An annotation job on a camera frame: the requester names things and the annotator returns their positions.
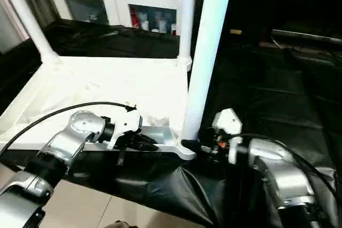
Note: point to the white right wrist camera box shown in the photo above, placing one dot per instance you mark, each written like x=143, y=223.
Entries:
x=227, y=124

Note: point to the small yellow label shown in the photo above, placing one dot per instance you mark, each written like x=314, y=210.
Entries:
x=235, y=31

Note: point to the silver metal rod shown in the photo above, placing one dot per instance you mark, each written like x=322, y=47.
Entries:
x=307, y=36

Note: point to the white plastic table top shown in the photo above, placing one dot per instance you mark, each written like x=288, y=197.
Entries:
x=96, y=84

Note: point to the red bottle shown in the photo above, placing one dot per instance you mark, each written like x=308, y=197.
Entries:
x=134, y=20

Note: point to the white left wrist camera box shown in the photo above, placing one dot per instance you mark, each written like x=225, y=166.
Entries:
x=125, y=124

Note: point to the black table mat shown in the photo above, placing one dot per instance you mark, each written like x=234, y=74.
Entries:
x=278, y=94

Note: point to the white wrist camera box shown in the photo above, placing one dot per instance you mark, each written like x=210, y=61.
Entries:
x=227, y=124
x=125, y=124

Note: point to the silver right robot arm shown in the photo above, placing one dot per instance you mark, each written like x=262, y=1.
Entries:
x=283, y=172

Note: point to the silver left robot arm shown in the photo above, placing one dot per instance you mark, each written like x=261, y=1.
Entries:
x=64, y=148

